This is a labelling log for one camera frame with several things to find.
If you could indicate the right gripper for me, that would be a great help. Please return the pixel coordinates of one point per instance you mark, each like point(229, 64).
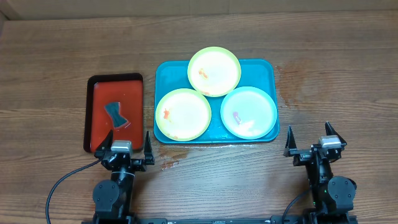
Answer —
point(304, 157)

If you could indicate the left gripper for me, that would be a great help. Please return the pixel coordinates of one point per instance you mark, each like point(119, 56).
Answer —
point(140, 165)

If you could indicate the dark green orange sponge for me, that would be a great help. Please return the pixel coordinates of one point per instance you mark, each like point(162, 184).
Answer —
point(113, 110)

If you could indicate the yellow-green plate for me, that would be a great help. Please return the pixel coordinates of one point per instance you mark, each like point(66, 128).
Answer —
point(183, 115)
point(214, 71)

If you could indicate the light blue plate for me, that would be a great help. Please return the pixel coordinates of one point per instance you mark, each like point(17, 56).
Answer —
point(248, 113)

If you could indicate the yellow-green plate top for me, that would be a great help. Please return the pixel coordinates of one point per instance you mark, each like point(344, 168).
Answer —
point(214, 71)

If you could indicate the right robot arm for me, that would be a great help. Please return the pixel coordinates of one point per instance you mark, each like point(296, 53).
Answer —
point(333, 196)

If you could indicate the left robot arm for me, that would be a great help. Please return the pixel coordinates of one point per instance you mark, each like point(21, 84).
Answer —
point(112, 197)

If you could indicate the red black lacquer tray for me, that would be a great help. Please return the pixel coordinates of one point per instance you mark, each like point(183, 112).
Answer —
point(128, 89)

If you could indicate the blue plastic tray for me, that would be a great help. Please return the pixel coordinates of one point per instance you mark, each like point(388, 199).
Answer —
point(256, 72)

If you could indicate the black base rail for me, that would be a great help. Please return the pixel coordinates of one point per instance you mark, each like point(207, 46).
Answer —
point(275, 219)

